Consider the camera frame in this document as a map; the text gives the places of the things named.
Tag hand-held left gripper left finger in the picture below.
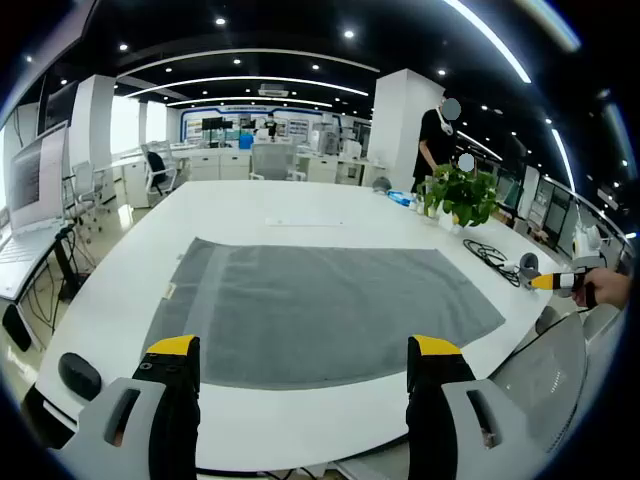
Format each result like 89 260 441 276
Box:
49 334 201 480

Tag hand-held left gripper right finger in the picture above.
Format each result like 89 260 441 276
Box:
405 333 549 480

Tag grey towel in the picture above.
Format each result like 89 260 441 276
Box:
142 236 506 391

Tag person's right hand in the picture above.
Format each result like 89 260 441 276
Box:
572 267 632 309

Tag grey round object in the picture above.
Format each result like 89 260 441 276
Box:
519 252 541 281

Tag black oval case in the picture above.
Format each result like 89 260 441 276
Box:
57 352 104 401

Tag grey mesh office chair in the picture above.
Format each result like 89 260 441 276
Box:
487 302 626 454

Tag white table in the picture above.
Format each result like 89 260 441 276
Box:
34 179 576 474

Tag green potted plant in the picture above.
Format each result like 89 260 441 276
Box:
417 163 501 234

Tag black-backed office chair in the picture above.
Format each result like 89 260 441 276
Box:
141 142 180 197

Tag white office chair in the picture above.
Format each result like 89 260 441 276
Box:
63 159 109 234

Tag white laptop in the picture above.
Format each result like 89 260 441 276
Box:
0 119 71 301

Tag black coiled cable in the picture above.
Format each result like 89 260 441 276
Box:
462 238 524 289

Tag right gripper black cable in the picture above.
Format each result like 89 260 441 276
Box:
509 307 591 354

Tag dark wall monitor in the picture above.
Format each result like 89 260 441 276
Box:
37 79 81 136

